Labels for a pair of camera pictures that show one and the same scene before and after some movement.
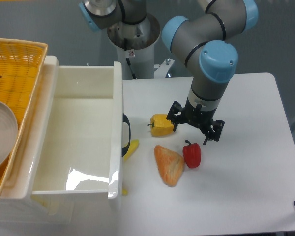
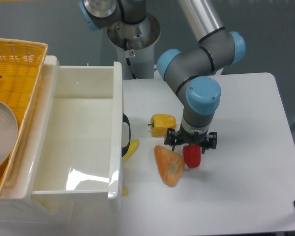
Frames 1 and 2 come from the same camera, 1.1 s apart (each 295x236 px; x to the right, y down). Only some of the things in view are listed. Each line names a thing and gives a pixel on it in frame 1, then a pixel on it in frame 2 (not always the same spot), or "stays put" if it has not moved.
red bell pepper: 192,153 stays put
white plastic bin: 68,169 stays put
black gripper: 198,116 to 183,136
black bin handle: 125,149 stays put
